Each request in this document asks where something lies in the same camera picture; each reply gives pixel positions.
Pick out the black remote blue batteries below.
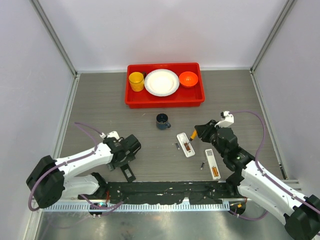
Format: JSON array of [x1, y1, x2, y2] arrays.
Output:
[[120, 163, 136, 183]]

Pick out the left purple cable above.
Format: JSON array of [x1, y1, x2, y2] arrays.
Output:
[[27, 121, 125, 217]]

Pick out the orange handled screwdriver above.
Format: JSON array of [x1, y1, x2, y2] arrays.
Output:
[[189, 130, 198, 142]]

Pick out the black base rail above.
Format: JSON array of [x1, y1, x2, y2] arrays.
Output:
[[84, 181, 246, 205]]

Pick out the orange AAA battery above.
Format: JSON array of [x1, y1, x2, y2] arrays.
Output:
[[212, 167, 219, 178]]

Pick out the white paper plate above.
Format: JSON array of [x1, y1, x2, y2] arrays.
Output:
[[144, 69, 180, 97]]

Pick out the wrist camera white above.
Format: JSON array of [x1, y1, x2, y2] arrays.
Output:
[[99, 131, 120, 144], [215, 111, 235, 128]]

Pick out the red plastic tray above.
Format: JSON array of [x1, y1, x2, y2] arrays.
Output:
[[124, 62, 206, 109]]

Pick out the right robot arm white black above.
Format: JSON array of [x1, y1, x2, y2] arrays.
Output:
[[194, 120, 320, 240]]

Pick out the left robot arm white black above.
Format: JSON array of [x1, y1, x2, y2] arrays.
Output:
[[26, 131, 142, 211]]

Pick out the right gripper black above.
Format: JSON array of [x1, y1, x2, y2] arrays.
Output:
[[195, 119, 227, 158]]

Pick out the white slotted cable duct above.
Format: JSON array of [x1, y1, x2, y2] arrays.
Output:
[[43, 200, 230, 213]]

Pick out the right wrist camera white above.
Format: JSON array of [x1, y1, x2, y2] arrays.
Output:
[[215, 111, 235, 128]]

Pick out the yellow plastic cup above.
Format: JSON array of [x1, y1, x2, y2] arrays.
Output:
[[128, 72, 145, 92]]

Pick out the white remote orange batteries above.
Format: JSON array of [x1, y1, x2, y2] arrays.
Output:
[[204, 149, 221, 180]]

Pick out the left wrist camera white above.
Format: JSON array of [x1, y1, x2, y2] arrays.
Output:
[[99, 131, 120, 144]]

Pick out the dark blue ceramic mug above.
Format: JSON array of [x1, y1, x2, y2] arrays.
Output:
[[156, 113, 171, 130]]

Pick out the white remote control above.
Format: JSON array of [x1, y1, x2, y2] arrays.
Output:
[[176, 132, 195, 158]]

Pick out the orange plastic bowl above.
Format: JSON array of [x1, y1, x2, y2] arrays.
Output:
[[178, 71, 199, 88]]

